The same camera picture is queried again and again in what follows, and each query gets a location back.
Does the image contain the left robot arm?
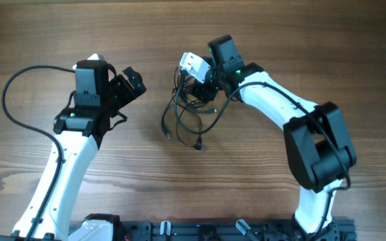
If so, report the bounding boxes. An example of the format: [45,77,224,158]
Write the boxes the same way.
[0,60,147,240]

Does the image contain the thick black USB cable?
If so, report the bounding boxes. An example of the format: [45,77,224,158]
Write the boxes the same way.
[161,66,219,139]

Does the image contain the thin black USB cable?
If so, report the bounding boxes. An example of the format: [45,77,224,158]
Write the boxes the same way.
[173,66,219,151]

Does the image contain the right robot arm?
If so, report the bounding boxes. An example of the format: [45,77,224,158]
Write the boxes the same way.
[179,35,357,240]

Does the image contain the left camera black cable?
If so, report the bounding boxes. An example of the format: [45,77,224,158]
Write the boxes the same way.
[1,65,76,241]

